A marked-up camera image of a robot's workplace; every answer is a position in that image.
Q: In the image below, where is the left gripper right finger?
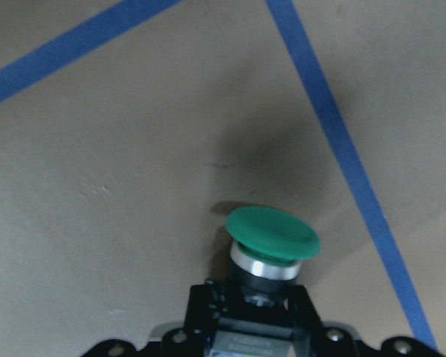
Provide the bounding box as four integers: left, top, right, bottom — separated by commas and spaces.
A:
285, 285, 322, 335

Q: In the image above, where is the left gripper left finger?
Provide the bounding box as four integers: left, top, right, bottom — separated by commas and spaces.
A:
184, 284, 222, 335

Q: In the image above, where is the green button with blue base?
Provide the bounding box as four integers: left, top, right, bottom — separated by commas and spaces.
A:
204, 206, 322, 357

